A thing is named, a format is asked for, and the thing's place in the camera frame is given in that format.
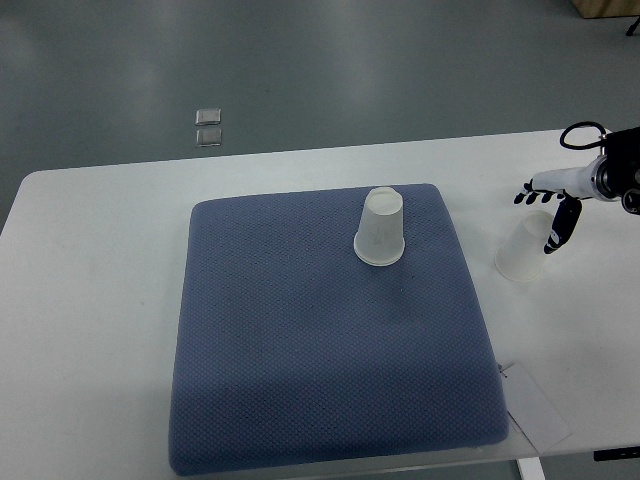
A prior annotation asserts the black white robotic hand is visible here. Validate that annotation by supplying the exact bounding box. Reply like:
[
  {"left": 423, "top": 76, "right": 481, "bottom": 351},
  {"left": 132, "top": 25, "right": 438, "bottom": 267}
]
[{"left": 514, "top": 167, "right": 597, "bottom": 255}]

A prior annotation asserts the white paper cup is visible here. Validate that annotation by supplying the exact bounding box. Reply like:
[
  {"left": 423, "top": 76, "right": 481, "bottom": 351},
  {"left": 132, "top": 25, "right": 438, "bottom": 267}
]
[
  {"left": 494, "top": 210, "right": 553, "bottom": 282},
  {"left": 353, "top": 187, "right": 405, "bottom": 267}
]

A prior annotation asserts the black tripod foot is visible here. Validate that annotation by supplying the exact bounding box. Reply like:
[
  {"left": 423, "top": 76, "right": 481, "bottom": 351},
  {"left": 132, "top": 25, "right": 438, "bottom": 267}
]
[{"left": 625, "top": 17, "right": 640, "bottom": 36}]

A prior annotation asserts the wooden box corner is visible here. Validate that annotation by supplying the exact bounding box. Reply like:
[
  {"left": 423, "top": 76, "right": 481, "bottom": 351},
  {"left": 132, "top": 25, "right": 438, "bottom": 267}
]
[{"left": 571, "top": 0, "right": 640, "bottom": 19}]

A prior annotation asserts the white paper cup on cushion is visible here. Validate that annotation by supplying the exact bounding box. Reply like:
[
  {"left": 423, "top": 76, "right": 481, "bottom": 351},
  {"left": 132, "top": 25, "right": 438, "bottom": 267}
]
[{"left": 353, "top": 187, "right": 405, "bottom": 267}]

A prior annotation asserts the white paper tag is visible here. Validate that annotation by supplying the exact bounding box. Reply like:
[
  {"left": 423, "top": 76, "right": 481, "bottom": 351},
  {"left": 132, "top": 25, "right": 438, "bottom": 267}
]
[{"left": 501, "top": 364, "right": 571, "bottom": 453}]

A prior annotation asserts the black table control panel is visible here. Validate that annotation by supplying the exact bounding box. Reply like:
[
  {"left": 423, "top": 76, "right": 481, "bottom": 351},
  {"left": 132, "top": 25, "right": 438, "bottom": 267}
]
[{"left": 593, "top": 447, "right": 640, "bottom": 462}]

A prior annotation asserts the white table leg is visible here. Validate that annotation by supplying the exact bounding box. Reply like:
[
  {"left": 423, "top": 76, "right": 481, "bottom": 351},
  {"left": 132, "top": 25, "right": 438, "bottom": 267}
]
[{"left": 516, "top": 457, "right": 546, "bottom": 480}]

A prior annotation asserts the blue fabric cushion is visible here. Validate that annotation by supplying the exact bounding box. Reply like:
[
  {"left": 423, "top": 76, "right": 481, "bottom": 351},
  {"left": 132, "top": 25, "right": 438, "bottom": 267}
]
[{"left": 169, "top": 184, "right": 509, "bottom": 476}]

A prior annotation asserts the upper metal floor plate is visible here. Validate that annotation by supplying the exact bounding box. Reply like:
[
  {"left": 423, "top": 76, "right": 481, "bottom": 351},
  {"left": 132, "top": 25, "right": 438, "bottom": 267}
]
[{"left": 195, "top": 107, "right": 222, "bottom": 126}]

